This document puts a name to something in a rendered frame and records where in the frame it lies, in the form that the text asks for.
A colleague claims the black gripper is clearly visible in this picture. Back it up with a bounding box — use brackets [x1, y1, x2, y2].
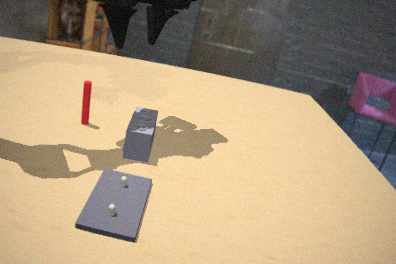
[95, 0, 184, 48]

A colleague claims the red peg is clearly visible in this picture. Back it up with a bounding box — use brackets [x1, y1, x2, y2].
[81, 81, 92, 125]

